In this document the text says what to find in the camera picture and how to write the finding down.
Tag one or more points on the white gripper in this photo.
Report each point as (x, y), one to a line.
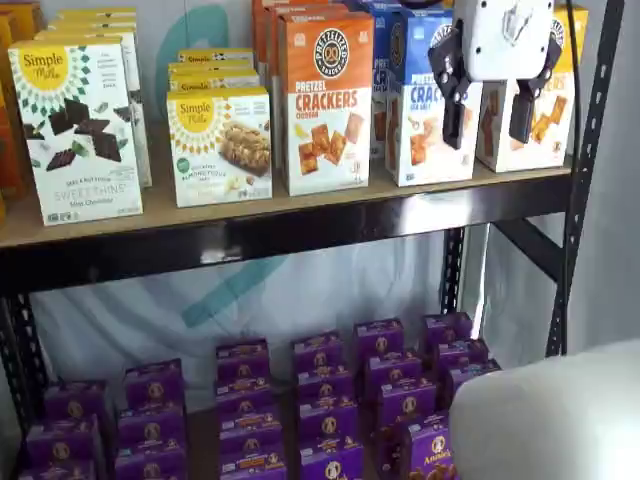
(505, 40)

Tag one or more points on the blue white pretzel crackers box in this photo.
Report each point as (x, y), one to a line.
(380, 50)
(420, 125)

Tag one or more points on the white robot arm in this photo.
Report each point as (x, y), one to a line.
(550, 420)

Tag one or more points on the yellow pretzel crackers box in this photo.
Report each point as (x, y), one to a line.
(550, 130)

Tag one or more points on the orange pretzel crackers box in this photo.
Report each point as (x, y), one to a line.
(272, 45)
(257, 30)
(327, 110)

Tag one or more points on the purple Annie's snack box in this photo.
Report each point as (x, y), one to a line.
(430, 457)
(75, 405)
(467, 377)
(407, 405)
(330, 465)
(245, 397)
(392, 372)
(150, 430)
(252, 462)
(60, 472)
(377, 340)
(242, 365)
(447, 330)
(327, 422)
(152, 385)
(62, 445)
(250, 427)
(460, 356)
(317, 355)
(150, 467)
(325, 387)

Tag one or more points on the black metal shelf rack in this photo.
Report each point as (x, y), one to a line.
(300, 242)

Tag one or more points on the Simple Mills bar box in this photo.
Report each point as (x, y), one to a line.
(215, 55)
(212, 67)
(215, 82)
(220, 150)

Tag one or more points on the wooden shelf board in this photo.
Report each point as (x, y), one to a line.
(160, 205)

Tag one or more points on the Simple Mills sweet thins box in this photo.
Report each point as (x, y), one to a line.
(90, 27)
(132, 55)
(75, 125)

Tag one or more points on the dark orange snack box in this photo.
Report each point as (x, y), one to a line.
(25, 20)
(11, 125)

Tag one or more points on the white backdrop sheet teal print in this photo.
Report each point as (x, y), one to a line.
(125, 310)

